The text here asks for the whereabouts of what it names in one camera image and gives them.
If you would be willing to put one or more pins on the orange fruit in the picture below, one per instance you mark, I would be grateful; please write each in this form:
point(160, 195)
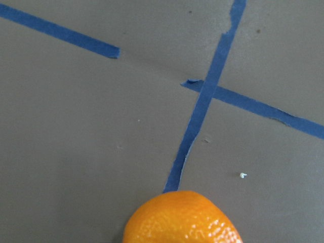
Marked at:
point(180, 216)

